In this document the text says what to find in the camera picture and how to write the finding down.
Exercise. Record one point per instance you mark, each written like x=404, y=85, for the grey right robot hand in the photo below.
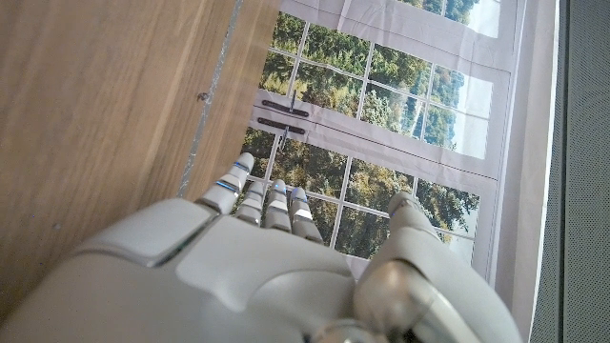
x=238, y=286

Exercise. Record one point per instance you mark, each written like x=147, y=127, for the grey tape outline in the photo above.
x=193, y=143

